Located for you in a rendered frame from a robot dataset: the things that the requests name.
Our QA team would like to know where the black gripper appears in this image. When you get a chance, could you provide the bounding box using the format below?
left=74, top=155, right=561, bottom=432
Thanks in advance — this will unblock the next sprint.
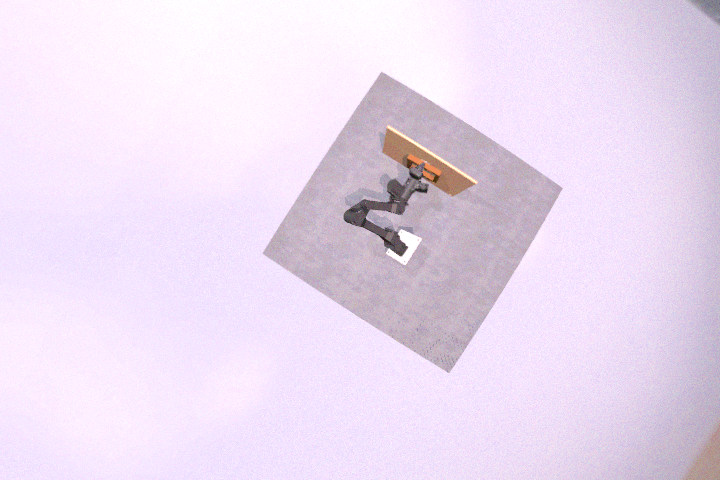
left=403, top=162, right=425, bottom=194

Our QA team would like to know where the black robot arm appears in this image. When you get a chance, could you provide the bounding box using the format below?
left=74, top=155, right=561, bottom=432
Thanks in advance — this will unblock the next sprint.
left=343, top=179, right=429, bottom=257

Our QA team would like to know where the brown flat board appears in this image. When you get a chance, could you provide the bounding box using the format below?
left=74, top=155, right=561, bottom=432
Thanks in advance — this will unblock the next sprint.
left=383, top=126, right=478, bottom=197

